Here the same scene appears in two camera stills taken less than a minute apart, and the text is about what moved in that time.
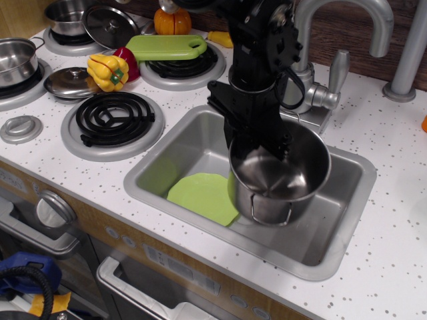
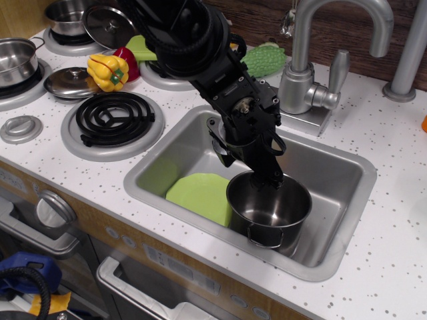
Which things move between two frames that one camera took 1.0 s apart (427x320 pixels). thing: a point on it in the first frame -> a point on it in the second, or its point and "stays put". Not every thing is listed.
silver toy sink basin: (316, 245) stays put
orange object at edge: (424, 124) stays put
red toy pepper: (133, 69) stays put
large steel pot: (267, 189) -> (271, 218)
